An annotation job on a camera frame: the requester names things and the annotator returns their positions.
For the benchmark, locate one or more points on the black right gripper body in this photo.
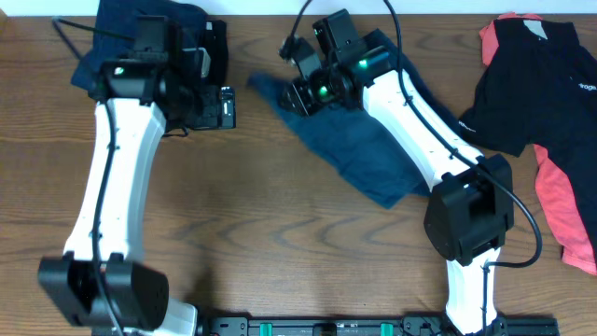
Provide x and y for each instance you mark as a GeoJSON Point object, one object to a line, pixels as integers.
{"type": "Point", "coordinates": [320, 93]}

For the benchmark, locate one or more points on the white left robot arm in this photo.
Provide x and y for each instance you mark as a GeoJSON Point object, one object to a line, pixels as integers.
{"type": "Point", "coordinates": [99, 281]}

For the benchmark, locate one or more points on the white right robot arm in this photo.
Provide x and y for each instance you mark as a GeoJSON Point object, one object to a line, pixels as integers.
{"type": "Point", "coordinates": [468, 216]}

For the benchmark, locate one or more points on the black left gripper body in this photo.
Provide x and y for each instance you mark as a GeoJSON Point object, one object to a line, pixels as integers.
{"type": "Point", "coordinates": [202, 109]}

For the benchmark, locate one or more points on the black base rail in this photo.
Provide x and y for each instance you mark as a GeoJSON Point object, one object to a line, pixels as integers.
{"type": "Point", "coordinates": [409, 325]}

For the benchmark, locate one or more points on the blue shorts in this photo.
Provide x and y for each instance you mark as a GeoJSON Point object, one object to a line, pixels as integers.
{"type": "Point", "coordinates": [360, 149]}

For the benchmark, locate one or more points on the black and coral t-shirt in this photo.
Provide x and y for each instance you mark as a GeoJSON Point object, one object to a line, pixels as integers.
{"type": "Point", "coordinates": [539, 90]}

